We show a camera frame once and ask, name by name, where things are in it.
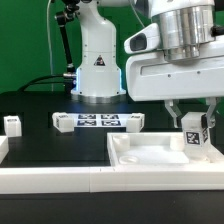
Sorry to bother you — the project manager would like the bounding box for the white thin cable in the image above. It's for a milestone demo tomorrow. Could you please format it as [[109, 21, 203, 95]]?
[[46, 0, 55, 92]]

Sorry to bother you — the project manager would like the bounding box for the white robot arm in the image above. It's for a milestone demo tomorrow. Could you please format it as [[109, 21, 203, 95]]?
[[74, 0, 224, 127]]

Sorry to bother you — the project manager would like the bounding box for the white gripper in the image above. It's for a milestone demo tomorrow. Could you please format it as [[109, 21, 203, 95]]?
[[126, 53, 224, 128]]

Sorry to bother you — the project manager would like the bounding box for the white U-shaped fence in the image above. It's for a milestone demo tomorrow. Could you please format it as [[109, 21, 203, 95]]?
[[0, 134, 224, 195]]

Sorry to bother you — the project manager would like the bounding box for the marker sheet with tags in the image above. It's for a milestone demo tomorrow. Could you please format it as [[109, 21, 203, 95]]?
[[71, 113, 130, 127]]

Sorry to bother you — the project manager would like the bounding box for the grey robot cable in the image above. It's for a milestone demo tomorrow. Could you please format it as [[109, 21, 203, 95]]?
[[129, 0, 148, 29]]

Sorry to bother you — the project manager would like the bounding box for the black cable bundle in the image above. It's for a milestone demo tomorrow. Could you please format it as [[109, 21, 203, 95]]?
[[18, 73, 74, 92]]

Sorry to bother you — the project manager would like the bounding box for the white square table top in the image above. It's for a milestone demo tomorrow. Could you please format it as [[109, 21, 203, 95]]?
[[107, 132, 224, 166]]

